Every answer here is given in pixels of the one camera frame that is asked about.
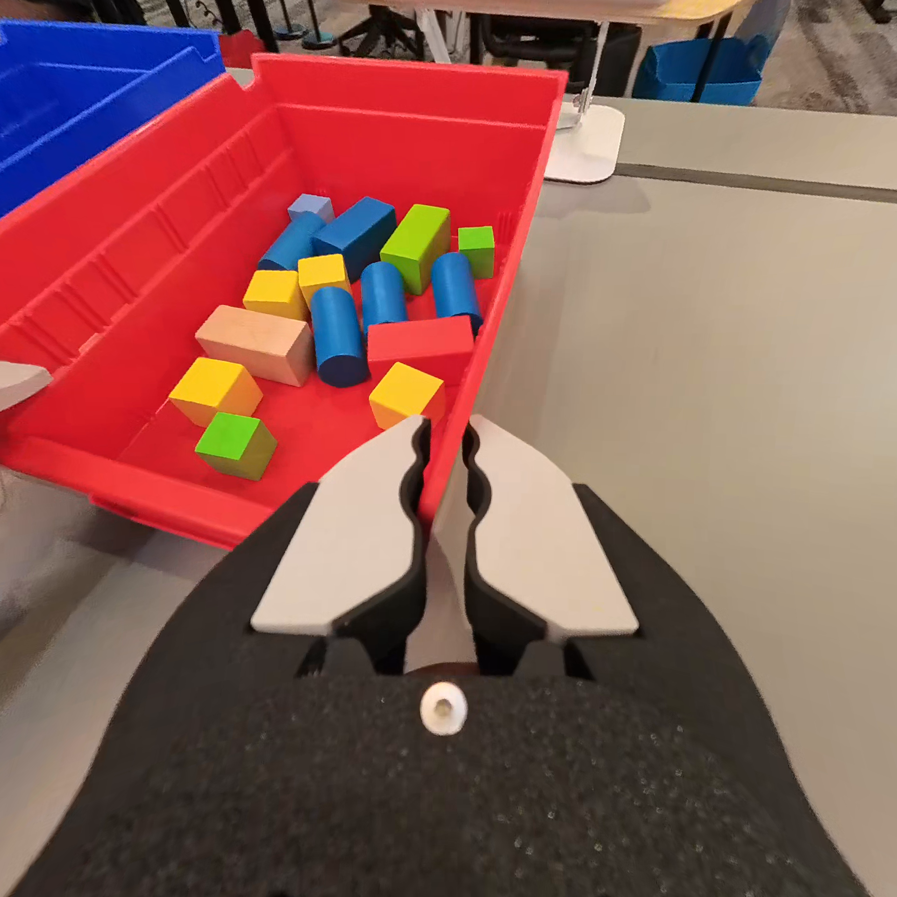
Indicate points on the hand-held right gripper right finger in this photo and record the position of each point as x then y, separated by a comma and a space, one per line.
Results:
550, 550

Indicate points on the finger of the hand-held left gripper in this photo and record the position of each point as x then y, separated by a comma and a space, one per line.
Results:
21, 381

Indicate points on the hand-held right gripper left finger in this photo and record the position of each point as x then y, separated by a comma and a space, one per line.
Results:
337, 554

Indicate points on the green wooden cube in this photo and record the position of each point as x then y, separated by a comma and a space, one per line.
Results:
236, 446

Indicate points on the red plastic bin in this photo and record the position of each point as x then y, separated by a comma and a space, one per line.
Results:
126, 210

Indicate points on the natural wooden block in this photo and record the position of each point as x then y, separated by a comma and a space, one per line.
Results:
255, 344

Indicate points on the red wooden block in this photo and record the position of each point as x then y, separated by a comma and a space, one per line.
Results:
421, 344

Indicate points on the yellow wooden cube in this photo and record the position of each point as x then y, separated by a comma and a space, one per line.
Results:
275, 293

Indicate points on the blue plastic bin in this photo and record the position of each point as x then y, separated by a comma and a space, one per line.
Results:
70, 105

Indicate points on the long green wooden block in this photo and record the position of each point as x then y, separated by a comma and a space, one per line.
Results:
416, 248

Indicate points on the light blue wooden cube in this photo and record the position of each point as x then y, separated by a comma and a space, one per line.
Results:
310, 208

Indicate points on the small green wooden block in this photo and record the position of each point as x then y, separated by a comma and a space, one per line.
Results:
477, 251

